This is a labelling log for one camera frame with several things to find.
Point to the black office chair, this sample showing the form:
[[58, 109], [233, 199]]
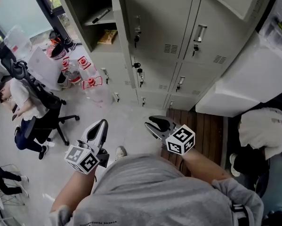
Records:
[[46, 98]]

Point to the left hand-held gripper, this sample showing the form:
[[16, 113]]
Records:
[[80, 159]]

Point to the person's left forearm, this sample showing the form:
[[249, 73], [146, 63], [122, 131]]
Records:
[[72, 187]]

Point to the red bucket of tools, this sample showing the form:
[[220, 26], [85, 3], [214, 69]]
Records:
[[57, 52]]

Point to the large clear water jug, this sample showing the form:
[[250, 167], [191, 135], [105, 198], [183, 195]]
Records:
[[17, 39]]

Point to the person's grey shirt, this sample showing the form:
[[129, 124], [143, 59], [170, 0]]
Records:
[[143, 192]]

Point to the grey metal locker cabinet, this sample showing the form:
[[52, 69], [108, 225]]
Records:
[[159, 20]]

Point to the tall white plastic-wrapped appliance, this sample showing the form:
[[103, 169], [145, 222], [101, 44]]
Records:
[[275, 20]]

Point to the large white chest appliance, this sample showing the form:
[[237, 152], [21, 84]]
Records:
[[244, 79]]

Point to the white side table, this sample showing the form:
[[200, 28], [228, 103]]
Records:
[[44, 67]]

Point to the person's right forearm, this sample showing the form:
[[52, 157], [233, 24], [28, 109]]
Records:
[[202, 166]]

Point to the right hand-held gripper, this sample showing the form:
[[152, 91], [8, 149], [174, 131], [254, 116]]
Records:
[[180, 140]]

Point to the person's left shoe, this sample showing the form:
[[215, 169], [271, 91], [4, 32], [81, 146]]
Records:
[[120, 152]]

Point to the yellow snack bag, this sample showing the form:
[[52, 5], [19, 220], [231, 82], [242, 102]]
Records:
[[107, 36]]

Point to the small white bin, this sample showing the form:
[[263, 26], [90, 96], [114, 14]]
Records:
[[62, 80]]

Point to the black bottle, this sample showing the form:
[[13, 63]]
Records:
[[69, 42]]

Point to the black marker pen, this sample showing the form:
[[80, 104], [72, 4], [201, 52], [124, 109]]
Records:
[[100, 16]]

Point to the black-framed window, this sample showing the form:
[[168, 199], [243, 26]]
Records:
[[18, 10]]

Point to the wooden slat platform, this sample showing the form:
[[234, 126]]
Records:
[[202, 131]]

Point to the clear jug with red cap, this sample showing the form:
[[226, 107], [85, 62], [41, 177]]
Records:
[[93, 82], [83, 62]]

